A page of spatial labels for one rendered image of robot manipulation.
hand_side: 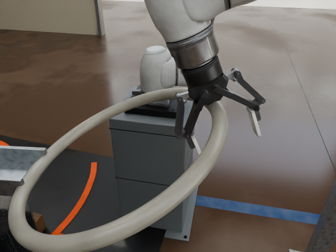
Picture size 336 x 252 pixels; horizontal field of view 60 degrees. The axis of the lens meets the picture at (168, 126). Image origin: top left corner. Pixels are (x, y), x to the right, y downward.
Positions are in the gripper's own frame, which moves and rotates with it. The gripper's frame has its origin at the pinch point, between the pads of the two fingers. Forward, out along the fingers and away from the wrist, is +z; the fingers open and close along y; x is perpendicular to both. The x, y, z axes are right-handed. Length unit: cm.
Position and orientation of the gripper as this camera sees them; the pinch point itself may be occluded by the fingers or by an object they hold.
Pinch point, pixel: (228, 142)
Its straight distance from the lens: 67.0
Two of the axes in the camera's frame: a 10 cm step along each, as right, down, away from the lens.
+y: -9.2, 3.9, 0.7
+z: 3.8, 8.0, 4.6
